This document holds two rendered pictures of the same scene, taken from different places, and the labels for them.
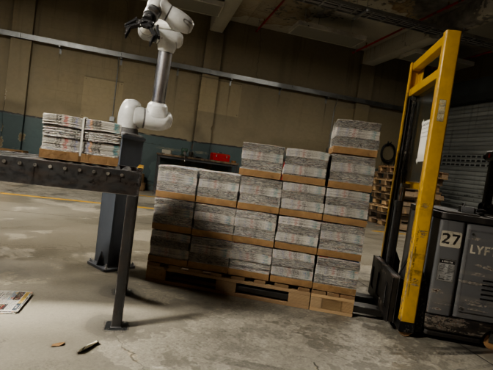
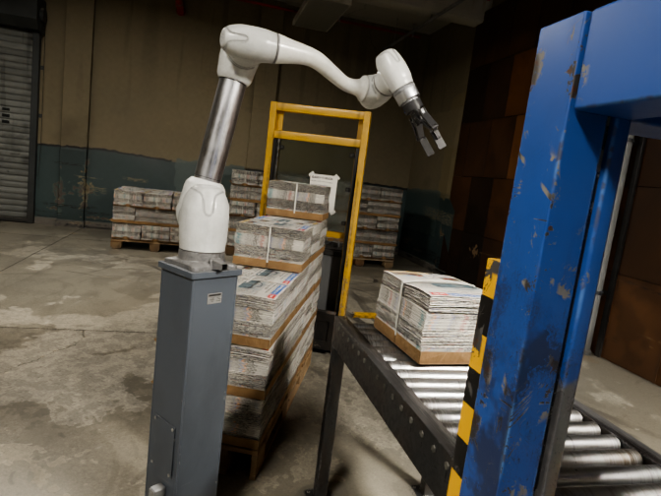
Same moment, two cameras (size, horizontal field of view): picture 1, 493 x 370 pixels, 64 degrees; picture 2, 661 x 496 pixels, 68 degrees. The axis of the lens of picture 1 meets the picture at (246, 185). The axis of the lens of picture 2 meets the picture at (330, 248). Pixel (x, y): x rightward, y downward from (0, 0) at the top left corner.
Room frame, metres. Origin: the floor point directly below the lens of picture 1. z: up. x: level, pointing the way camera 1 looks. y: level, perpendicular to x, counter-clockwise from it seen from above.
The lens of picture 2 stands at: (2.56, 2.62, 1.35)
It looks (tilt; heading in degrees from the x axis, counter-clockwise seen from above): 8 degrees down; 270
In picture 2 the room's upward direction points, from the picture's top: 7 degrees clockwise
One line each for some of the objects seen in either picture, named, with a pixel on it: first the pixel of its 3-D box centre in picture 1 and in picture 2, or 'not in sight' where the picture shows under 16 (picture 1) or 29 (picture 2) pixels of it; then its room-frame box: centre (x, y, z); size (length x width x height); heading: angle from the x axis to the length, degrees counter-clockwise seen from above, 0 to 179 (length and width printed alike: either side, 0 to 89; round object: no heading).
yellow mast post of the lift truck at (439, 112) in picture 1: (428, 178); (350, 230); (2.39, -1.09, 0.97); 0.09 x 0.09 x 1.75; 83
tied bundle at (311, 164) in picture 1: (304, 167); (285, 238); (2.81, -0.40, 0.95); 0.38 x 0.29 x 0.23; 172
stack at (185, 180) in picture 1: (236, 231); (259, 341); (2.86, 0.03, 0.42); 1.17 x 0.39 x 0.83; 83
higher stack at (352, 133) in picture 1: (341, 215); (290, 277); (2.77, -0.70, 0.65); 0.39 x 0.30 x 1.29; 173
